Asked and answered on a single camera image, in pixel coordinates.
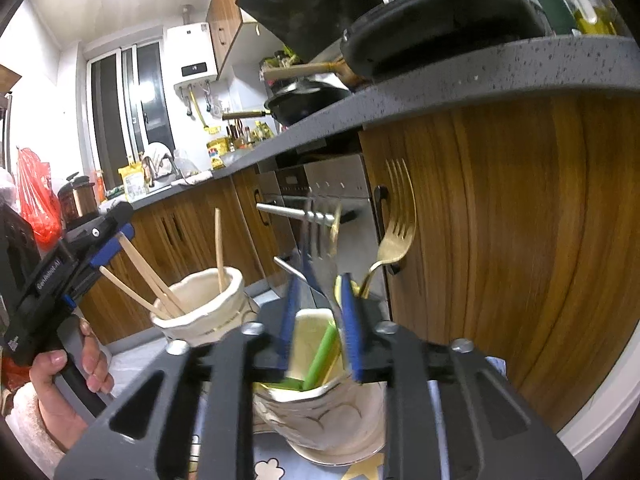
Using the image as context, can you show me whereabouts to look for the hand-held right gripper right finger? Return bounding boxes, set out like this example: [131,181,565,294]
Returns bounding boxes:
[341,273,584,480]

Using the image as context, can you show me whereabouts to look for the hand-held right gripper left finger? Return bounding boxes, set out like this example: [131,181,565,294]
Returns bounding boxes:
[54,277,306,480]

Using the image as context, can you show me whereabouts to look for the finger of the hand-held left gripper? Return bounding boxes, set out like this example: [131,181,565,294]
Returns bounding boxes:
[61,255,110,309]
[60,201,136,268]

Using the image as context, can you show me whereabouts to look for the floral ceramic utensil holder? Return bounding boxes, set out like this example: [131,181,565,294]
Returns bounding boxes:
[150,266,389,456]

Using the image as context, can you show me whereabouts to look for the gold metal fork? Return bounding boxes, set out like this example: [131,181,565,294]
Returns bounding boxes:
[359,159,418,302]

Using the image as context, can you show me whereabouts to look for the person's left hand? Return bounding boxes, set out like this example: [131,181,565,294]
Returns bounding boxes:
[28,317,116,455]

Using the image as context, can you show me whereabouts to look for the brown lidded jar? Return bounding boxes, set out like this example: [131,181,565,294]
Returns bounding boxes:
[57,172,99,222]

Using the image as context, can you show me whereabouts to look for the yellow food package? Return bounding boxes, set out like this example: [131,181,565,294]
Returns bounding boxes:
[118,162,151,202]

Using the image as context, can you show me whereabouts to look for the kitchen faucet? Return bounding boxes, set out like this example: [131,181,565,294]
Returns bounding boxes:
[142,155,176,187]

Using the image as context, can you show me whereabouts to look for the red plastic bag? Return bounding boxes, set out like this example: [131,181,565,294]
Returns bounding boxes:
[16,147,64,249]

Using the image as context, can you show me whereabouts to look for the blue printed blanket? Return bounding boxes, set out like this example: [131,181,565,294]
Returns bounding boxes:
[107,344,509,480]

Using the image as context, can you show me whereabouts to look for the yellow labelled oil jug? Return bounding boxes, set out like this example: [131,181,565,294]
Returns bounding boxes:
[206,135,236,169]

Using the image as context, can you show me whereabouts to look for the sliding glass window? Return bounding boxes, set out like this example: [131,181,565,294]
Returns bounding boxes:
[87,40,177,177]

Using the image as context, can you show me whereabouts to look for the stainless steel oven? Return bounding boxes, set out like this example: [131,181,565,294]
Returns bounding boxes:
[255,154,394,322]

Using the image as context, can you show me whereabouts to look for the group of condiment bottles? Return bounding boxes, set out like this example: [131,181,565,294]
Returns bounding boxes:
[225,120,276,152]

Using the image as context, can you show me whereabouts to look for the wooden base cabinets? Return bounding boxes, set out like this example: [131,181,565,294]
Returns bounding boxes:
[77,92,640,435]

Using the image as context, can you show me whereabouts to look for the white water heater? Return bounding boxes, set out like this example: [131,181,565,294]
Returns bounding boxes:
[165,22,220,93]

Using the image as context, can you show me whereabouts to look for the black wok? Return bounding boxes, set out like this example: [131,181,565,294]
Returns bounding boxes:
[222,85,354,127]

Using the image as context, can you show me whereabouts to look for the grey speckled countertop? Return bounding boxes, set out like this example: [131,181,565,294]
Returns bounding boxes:
[65,35,640,228]

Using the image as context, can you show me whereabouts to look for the large black frying pan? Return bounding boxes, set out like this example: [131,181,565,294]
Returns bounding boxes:
[340,0,549,82]

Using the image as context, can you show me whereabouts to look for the black range hood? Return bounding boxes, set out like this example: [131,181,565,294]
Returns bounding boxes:
[235,0,452,64]

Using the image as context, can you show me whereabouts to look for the wooden wall cabinet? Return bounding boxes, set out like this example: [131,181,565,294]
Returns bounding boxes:
[207,0,259,82]

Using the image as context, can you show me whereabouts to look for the wooden handled pan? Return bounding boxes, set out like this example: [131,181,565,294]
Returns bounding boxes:
[262,57,372,92]

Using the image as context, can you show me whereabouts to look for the white door frame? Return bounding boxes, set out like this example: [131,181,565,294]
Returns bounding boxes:
[554,355,640,463]

